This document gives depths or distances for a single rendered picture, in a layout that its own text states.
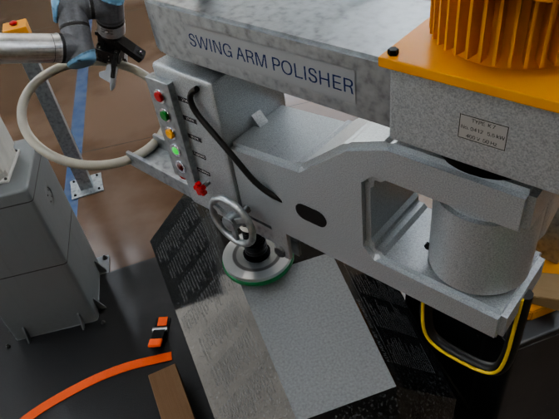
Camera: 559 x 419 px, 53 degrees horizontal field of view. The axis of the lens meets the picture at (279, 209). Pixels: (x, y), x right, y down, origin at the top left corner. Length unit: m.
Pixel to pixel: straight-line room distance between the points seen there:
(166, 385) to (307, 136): 1.47
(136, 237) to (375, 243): 2.27
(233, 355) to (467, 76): 1.13
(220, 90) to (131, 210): 2.32
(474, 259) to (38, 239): 1.92
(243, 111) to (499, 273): 0.64
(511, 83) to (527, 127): 0.06
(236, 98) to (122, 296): 1.88
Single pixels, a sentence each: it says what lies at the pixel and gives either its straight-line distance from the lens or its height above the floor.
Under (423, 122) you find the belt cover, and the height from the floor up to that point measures 1.64.
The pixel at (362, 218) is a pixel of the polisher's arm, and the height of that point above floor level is 1.36.
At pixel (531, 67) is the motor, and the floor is 1.74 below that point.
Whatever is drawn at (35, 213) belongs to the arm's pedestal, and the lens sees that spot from 2.47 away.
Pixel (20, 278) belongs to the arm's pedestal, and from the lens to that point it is 2.73.
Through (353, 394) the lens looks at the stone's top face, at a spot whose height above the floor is 0.85.
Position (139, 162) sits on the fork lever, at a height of 1.14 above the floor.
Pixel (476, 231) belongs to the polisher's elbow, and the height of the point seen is 1.44.
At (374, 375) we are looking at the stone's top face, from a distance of 1.50.
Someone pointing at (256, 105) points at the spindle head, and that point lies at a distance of 1.31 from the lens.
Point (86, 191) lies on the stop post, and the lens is 3.74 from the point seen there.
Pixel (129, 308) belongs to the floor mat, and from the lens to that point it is 2.91.
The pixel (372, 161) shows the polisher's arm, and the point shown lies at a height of 1.51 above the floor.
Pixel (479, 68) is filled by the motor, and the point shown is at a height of 1.74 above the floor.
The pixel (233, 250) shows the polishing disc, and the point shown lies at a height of 0.91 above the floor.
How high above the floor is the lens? 2.13
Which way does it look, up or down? 42 degrees down
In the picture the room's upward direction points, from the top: 9 degrees counter-clockwise
